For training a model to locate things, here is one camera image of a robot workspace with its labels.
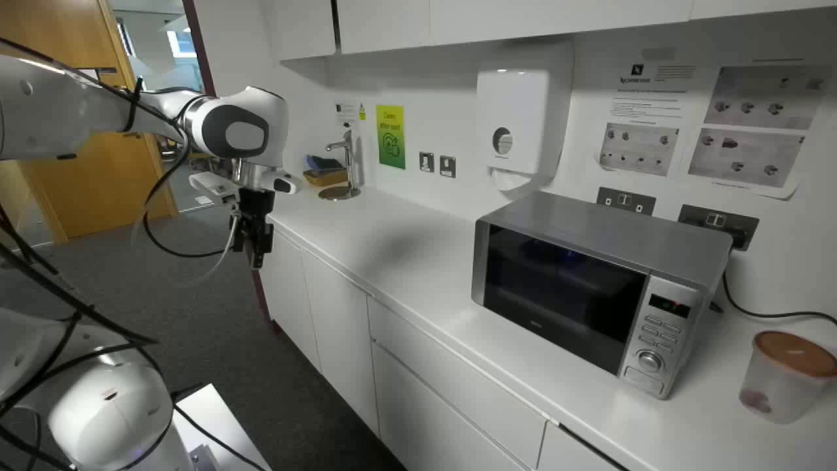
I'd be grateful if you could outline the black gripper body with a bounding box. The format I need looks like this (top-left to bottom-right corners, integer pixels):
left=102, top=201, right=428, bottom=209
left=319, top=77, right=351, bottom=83
left=234, top=183, right=276, bottom=230

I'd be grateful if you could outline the silver microwave oven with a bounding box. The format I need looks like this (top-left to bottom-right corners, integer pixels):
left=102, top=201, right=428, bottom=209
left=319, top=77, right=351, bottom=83
left=470, top=188, right=735, bottom=404

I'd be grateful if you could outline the white lower cabinet door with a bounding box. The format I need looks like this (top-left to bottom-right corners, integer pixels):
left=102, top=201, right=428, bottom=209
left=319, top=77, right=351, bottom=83
left=258, top=226, right=322, bottom=371
left=304, top=259, right=381, bottom=435

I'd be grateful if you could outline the white cabinet door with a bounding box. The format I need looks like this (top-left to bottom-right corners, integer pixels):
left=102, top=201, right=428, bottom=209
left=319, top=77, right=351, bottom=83
left=425, top=0, right=693, bottom=49
left=334, top=0, right=431, bottom=57
left=258, top=226, right=322, bottom=371
left=258, top=0, right=339, bottom=64
left=688, top=0, right=837, bottom=20
left=304, top=259, right=381, bottom=435

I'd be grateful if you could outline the yellow dish cloth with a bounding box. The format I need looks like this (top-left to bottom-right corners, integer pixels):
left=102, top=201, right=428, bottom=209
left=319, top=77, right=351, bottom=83
left=306, top=167, right=351, bottom=188

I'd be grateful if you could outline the round metal drain tray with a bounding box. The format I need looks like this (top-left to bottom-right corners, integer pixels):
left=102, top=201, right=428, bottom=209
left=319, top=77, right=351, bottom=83
left=317, top=181, right=364, bottom=205

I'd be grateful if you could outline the chrome hot water tap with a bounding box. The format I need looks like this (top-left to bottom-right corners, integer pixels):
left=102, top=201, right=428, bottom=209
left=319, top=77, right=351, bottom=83
left=326, top=120, right=366, bottom=192

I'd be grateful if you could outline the green clean after use poster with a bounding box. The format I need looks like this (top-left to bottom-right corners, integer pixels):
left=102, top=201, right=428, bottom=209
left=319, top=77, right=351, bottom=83
left=374, top=102, right=407, bottom=172

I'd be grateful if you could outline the wooden door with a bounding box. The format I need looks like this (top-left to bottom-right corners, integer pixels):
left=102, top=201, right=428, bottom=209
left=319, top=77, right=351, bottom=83
left=0, top=0, right=181, bottom=245

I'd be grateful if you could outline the white upper cabinet door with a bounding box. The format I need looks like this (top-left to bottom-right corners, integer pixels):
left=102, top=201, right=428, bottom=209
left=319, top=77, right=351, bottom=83
left=258, top=0, right=339, bottom=64
left=425, top=0, right=693, bottom=49
left=688, top=0, right=837, bottom=20
left=334, top=0, right=431, bottom=57

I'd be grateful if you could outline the white robot stand plate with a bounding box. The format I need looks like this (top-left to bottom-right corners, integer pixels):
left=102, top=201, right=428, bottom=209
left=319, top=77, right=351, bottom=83
left=169, top=382, right=272, bottom=471

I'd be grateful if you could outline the white deep cabinet drawer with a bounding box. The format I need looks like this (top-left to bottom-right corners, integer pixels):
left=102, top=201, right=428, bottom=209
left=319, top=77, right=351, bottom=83
left=370, top=342, right=527, bottom=471

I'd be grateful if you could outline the white paper towel dispenser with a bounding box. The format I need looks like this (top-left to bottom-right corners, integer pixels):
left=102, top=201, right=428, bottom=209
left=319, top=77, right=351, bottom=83
left=474, top=66, right=555, bottom=196

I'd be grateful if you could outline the white coffee instruction sheet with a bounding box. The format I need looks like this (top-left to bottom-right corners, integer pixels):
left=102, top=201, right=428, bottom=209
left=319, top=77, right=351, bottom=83
left=597, top=57, right=701, bottom=177

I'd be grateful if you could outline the white photo instruction sheet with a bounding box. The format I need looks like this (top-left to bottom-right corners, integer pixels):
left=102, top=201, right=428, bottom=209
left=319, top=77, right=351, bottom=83
left=688, top=61, right=829, bottom=200

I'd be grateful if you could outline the white canister with cork lid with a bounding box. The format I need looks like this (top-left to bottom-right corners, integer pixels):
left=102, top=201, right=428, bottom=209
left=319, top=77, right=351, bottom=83
left=738, top=330, right=837, bottom=427

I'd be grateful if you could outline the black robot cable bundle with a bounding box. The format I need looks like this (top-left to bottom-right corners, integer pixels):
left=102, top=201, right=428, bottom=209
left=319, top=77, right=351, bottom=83
left=0, top=35, right=264, bottom=471

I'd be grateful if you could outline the black double wall socket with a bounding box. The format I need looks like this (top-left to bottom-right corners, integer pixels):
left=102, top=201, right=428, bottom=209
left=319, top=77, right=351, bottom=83
left=676, top=201, right=760, bottom=255
left=594, top=185, right=659, bottom=217

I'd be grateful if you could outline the black microwave power cable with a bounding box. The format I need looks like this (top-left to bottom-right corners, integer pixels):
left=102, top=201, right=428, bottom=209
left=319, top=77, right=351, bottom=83
left=718, top=270, right=837, bottom=328

